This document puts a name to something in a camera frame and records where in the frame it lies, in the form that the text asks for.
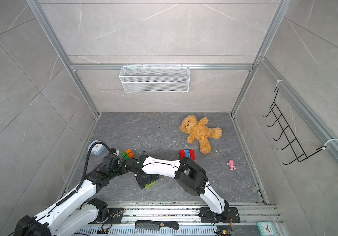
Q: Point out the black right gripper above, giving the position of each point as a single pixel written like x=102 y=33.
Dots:
x=142 y=183

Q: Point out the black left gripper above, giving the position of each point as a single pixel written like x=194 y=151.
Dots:
x=124 y=169

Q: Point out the orange long lego brick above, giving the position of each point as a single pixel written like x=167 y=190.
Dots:
x=129 y=154

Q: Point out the lime green lego brick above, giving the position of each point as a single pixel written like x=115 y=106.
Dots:
x=149 y=185

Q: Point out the blue lego brick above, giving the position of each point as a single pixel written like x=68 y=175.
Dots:
x=187 y=153

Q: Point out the red small lego brick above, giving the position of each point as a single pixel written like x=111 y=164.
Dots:
x=192 y=154

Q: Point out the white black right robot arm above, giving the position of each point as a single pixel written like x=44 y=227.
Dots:
x=189 y=175

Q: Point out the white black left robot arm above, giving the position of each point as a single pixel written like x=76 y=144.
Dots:
x=78 y=207

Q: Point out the green long lego brick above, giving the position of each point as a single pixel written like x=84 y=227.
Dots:
x=124 y=156

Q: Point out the brown teddy bear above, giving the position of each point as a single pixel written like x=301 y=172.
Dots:
x=197 y=130

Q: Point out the pink small toy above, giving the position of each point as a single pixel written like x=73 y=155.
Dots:
x=231 y=164

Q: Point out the teal square clock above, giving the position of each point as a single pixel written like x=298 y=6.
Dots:
x=266 y=229

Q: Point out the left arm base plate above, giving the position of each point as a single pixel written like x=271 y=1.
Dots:
x=115 y=216

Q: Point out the white wire mesh basket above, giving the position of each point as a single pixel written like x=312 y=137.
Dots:
x=156 y=78

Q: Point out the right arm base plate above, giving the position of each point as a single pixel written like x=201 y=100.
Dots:
x=230 y=215

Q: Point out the black wall hook rack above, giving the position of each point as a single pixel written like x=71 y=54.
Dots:
x=287 y=134

